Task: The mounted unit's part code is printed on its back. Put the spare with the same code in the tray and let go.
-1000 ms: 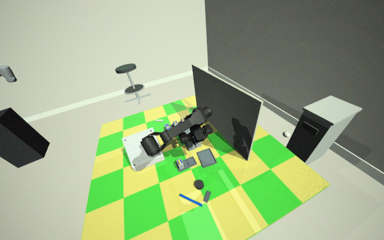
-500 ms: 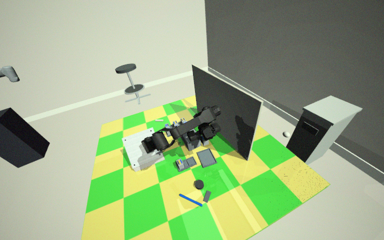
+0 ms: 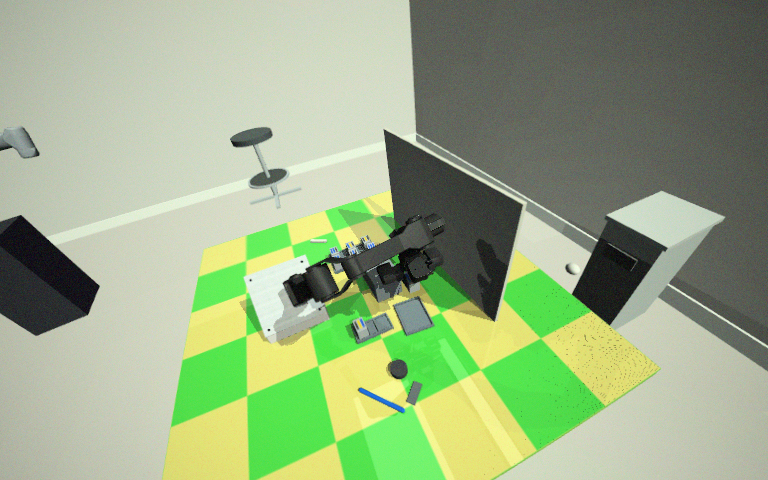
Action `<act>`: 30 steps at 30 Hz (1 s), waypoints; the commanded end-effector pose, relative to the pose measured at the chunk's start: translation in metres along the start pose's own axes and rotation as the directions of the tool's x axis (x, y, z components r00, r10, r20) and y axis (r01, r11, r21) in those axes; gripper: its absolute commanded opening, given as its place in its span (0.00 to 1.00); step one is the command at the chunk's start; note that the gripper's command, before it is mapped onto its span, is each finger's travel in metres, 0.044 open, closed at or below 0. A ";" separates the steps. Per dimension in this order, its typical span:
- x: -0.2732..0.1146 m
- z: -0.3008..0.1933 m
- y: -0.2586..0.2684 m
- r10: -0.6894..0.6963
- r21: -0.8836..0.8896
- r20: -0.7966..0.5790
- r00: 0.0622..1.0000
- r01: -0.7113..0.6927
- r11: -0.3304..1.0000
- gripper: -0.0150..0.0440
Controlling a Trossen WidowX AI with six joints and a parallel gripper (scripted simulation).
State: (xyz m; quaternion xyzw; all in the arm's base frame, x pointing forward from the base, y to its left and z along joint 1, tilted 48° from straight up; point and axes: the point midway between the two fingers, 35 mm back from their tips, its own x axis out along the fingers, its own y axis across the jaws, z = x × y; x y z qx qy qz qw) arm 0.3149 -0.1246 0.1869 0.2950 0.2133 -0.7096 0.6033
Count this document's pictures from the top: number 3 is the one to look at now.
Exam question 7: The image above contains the blue rod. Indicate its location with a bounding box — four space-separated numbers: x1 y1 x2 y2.
359 388 405 413

